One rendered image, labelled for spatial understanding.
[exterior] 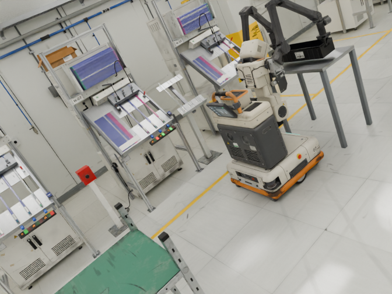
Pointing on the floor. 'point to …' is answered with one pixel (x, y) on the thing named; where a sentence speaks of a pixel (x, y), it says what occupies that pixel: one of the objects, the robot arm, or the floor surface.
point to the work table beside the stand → (315, 65)
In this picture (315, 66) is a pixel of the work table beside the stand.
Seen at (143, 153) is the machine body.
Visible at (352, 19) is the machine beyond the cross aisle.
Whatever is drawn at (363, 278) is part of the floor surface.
